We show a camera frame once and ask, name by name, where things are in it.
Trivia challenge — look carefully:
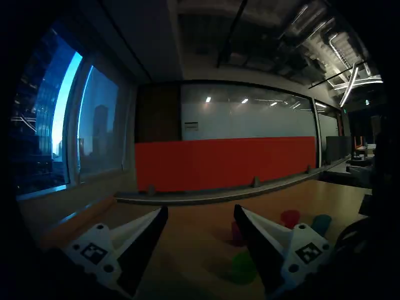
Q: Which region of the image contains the green plastic cup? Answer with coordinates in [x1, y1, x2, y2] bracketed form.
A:
[230, 251, 259, 286]

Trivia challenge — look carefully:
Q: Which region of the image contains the red plastic cup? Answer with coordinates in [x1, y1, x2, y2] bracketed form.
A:
[279, 209, 302, 230]

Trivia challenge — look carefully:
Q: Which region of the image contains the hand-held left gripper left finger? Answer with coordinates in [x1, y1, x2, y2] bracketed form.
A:
[63, 206, 169, 298]

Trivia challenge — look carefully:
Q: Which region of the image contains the red desk screen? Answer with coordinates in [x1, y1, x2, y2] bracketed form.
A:
[114, 136, 352, 205]

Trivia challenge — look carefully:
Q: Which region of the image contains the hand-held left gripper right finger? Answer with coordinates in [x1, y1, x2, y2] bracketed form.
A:
[233, 204, 335, 300]

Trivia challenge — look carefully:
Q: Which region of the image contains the grey desk screen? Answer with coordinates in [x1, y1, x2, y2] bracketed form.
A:
[324, 135, 353, 166]

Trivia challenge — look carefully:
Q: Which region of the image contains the purple plastic cup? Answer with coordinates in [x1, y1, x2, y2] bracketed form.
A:
[230, 220, 248, 247]

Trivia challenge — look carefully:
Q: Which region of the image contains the black cable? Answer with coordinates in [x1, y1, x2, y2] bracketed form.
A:
[333, 216, 370, 251]

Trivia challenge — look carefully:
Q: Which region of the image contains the blue plastic cup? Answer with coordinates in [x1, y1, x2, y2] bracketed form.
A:
[310, 214, 333, 238]

